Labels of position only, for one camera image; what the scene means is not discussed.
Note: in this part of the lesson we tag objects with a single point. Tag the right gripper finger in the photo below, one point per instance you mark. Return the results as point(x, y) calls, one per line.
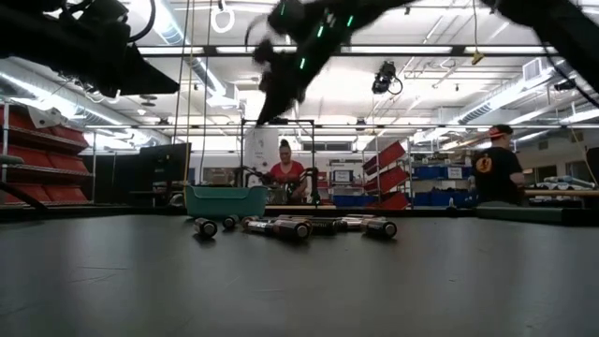
point(283, 89)

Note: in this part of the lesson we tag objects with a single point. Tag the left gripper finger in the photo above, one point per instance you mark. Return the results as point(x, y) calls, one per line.
point(145, 77)

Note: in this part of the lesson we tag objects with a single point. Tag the silver AAA battery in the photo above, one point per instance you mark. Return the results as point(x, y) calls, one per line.
point(350, 223)
point(259, 226)

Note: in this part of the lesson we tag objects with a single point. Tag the black copper AA battery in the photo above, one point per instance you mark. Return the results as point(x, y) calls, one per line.
point(324, 226)
point(230, 222)
point(206, 228)
point(380, 228)
point(295, 229)

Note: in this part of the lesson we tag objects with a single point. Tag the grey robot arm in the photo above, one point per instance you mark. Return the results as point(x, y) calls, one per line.
point(566, 181)

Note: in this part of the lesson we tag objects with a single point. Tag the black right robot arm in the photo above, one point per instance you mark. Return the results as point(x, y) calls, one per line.
point(561, 28)

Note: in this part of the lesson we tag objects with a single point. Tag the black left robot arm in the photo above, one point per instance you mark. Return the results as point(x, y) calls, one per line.
point(28, 28)

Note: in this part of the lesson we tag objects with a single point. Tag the white pillar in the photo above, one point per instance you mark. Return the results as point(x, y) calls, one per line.
point(262, 150)

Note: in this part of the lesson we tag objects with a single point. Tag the person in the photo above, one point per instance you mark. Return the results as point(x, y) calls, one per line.
point(286, 173)
point(496, 173)

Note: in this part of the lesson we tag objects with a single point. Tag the white plastic cover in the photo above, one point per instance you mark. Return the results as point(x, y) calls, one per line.
point(44, 117)

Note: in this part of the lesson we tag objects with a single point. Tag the black display screen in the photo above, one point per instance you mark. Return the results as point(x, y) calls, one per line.
point(164, 164)

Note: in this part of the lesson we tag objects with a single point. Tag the red storage bin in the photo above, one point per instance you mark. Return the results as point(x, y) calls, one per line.
point(65, 193)
point(70, 136)
point(16, 121)
point(68, 163)
point(28, 193)
point(30, 156)

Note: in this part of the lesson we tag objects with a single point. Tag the long ceiling light bar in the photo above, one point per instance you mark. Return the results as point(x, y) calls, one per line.
point(398, 49)

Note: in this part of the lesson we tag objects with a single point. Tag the cardboard box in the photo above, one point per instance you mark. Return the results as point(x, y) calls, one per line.
point(217, 177)

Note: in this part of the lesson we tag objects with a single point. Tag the tilted red bin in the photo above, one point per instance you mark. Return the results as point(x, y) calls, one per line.
point(386, 155)
point(388, 180)
point(393, 201)

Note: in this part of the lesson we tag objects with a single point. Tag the teal plastic bin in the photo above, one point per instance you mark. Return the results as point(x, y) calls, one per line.
point(224, 203)

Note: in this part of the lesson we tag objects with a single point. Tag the metal shelf rack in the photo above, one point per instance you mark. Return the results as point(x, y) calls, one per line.
point(47, 174)

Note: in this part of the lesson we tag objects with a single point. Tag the blue storage bin row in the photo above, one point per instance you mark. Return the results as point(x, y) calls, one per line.
point(440, 199)
point(430, 173)

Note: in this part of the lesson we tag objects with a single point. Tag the white ceiling vent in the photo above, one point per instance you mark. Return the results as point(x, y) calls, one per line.
point(532, 69)

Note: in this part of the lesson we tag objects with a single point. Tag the black ceiling device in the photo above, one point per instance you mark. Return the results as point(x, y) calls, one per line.
point(565, 84)

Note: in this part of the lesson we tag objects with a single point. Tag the wooden table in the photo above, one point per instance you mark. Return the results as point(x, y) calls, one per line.
point(561, 192)

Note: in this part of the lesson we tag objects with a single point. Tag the silver air duct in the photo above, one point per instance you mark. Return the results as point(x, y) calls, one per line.
point(56, 100)

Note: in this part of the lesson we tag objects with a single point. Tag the black stand frame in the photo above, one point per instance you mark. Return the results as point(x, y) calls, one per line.
point(313, 150)

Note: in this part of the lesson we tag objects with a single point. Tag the hanging black camera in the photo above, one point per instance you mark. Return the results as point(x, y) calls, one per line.
point(384, 75)

